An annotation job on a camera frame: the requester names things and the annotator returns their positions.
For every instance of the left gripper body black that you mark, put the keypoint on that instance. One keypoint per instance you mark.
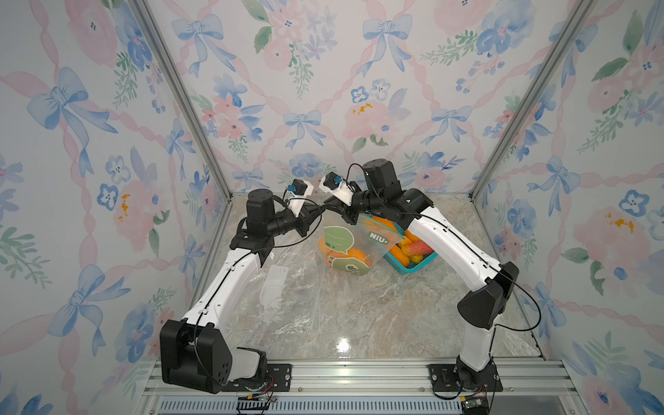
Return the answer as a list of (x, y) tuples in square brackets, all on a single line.
[(299, 225)]

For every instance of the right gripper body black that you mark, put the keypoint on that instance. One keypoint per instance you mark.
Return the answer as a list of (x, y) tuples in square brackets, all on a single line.
[(359, 206)]

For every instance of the clear zip-top bag green print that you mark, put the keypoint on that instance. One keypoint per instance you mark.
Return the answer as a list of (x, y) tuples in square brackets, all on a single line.
[(367, 235)]

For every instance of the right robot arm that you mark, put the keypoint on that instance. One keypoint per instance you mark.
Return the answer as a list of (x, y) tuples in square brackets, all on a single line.
[(490, 283)]

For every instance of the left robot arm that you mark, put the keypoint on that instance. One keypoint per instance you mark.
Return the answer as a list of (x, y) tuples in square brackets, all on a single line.
[(193, 351)]

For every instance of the long orange mango front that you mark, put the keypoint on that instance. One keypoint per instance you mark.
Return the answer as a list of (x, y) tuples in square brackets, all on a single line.
[(400, 256)]

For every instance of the red green mango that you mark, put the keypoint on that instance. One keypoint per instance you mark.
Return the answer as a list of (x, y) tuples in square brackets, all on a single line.
[(417, 248)]

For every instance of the teal plastic basket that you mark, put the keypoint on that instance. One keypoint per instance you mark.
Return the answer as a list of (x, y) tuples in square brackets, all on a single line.
[(405, 237)]

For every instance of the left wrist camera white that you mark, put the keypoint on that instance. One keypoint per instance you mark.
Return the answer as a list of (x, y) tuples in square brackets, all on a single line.
[(297, 194)]

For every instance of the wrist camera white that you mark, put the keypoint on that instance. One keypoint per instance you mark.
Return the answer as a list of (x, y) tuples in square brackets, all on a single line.
[(335, 185), (297, 194)]

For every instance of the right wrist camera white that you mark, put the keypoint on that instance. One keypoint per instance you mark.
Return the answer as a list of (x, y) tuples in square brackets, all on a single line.
[(335, 185)]

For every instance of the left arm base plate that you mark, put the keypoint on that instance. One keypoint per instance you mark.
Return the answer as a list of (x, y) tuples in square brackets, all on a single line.
[(275, 377)]

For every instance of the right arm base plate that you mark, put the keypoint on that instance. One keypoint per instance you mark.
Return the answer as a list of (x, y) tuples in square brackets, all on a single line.
[(453, 378)]

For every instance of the aluminium frame rail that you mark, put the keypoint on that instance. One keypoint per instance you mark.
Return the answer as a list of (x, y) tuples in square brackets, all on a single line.
[(529, 386)]

